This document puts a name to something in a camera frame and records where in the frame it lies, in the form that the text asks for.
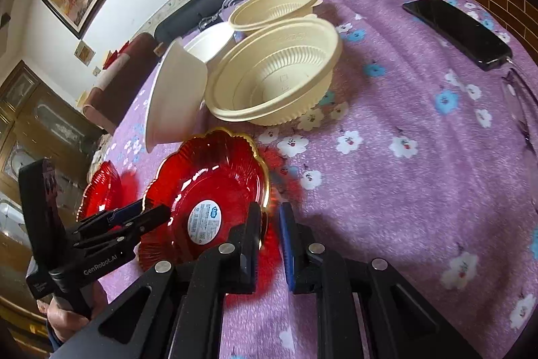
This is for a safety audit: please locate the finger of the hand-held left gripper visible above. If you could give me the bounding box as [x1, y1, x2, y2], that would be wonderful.
[76, 198, 146, 234]
[71, 204, 172, 251]

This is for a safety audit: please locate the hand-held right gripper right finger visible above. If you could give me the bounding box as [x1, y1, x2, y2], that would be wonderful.
[279, 202, 480, 359]

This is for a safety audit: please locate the gold paper plate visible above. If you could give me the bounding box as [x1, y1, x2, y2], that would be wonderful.
[204, 16, 343, 127]

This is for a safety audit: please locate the clear glass dish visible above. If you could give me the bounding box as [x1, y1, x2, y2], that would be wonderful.
[500, 69, 537, 158]

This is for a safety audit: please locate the small red glass plate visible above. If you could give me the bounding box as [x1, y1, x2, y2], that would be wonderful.
[76, 160, 124, 223]

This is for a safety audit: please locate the brown armchair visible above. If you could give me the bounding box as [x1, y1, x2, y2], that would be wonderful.
[82, 32, 162, 135]

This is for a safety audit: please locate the purple floral tablecloth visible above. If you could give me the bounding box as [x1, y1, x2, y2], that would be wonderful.
[86, 0, 538, 359]

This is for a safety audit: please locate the small framed wall plaque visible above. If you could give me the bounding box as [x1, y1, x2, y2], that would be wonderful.
[74, 40, 94, 66]

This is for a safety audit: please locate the white paper bowl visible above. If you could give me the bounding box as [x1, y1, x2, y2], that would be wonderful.
[183, 23, 238, 67]
[145, 38, 208, 154]

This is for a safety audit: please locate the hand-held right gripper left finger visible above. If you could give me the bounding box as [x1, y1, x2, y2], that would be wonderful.
[50, 201, 263, 359]

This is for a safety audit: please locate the wooden glass-door cabinet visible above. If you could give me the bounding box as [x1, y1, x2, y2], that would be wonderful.
[0, 60, 106, 343]

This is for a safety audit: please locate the large red glass plate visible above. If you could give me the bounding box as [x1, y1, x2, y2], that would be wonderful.
[137, 128, 272, 273]

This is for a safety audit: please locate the black smartphone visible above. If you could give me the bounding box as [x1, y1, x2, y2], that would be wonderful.
[402, 0, 513, 72]

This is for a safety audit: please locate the person's left hand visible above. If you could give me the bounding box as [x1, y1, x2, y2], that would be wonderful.
[36, 282, 109, 345]

